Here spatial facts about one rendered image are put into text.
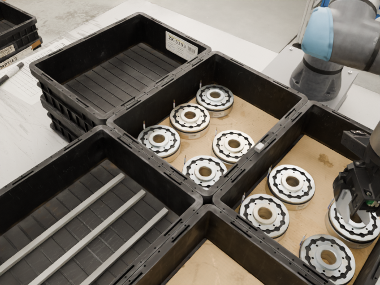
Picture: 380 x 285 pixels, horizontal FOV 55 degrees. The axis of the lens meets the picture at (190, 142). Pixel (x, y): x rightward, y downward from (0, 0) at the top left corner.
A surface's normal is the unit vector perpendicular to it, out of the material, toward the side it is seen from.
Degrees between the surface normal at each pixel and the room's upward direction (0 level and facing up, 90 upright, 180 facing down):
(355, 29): 34
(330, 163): 0
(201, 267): 0
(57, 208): 0
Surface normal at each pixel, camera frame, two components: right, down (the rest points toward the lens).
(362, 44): -0.35, 0.30
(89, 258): 0.04, -0.67
